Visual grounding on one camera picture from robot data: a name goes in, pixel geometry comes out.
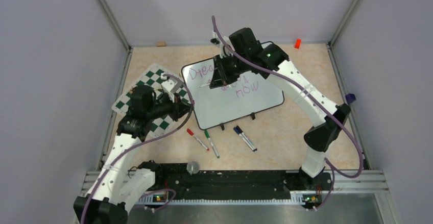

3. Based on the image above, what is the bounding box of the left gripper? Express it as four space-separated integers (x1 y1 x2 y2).
147 91 194 121

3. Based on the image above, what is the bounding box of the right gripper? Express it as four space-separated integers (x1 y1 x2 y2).
210 53 250 89

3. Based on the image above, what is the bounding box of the whiteboard with black frame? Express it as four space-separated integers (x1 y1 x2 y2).
181 58 284 130

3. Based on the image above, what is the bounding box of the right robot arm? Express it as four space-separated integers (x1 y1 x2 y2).
209 28 351 189

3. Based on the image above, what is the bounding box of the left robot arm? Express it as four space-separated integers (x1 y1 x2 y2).
74 80 193 223

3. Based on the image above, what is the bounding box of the red whiteboard marker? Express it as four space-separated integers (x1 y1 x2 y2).
186 129 209 151

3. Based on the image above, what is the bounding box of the green whiteboard marker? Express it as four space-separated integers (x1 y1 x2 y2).
204 130 220 159

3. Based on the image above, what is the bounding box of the whiteboard metal stand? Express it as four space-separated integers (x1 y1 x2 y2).
218 112 256 131

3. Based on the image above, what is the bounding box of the black whiteboard marker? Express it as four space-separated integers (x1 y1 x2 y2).
236 126 258 152

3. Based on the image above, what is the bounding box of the blue whiteboard marker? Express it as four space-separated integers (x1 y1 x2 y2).
233 127 254 152

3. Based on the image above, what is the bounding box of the green white chessboard mat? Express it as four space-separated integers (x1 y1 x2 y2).
111 63 178 138

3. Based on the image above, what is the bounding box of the grey round knob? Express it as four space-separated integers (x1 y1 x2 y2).
186 161 200 175

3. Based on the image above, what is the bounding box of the orange toy block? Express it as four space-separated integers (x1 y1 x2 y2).
294 39 302 49

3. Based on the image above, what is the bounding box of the purple object at edge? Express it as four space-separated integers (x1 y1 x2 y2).
345 93 356 104

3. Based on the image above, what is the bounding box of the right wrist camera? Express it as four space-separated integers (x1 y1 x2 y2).
210 31 233 60

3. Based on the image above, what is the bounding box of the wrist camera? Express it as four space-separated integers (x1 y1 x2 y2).
160 72 182 103
210 31 233 60

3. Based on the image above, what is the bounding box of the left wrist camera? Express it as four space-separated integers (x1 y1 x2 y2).
160 72 182 103

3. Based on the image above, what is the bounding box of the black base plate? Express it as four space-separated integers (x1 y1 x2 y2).
150 163 332 201

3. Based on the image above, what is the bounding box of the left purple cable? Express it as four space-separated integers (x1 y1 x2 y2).
79 73 195 224

